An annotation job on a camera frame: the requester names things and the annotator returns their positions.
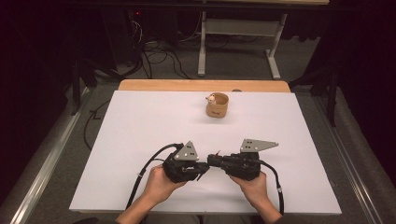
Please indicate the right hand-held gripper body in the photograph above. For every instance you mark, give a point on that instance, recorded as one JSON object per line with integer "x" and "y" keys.
{"x": 244, "y": 166}

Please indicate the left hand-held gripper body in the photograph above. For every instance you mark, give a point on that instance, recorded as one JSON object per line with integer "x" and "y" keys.
{"x": 177, "y": 169}

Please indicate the small beige round object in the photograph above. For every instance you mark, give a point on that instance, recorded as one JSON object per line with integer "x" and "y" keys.
{"x": 211, "y": 99}

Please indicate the person's left hand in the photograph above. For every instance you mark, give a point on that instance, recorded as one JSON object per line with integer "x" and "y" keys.
{"x": 160, "y": 186}

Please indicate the person's right hand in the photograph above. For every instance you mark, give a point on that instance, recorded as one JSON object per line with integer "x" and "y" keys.
{"x": 255, "y": 191}

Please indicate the white table cover board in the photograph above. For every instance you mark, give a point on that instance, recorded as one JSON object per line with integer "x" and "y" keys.
{"x": 155, "y": 124}

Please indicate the black metal stand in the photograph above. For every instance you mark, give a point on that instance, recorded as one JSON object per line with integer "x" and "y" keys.
{"x": 332, "y": 93}
{"x": 76, "y": 90}

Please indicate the dark box with red light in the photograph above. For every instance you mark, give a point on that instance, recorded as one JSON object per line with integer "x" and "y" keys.
{"x": 123, "y": 34}

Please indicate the aluminium floor rail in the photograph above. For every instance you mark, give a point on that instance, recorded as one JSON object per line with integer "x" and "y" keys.
{"x": 348, "y": 155}
{"x": 46, "y": 168}

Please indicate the white metal desk frame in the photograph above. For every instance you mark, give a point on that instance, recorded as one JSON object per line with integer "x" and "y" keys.
{"x": 239, "y": 27}

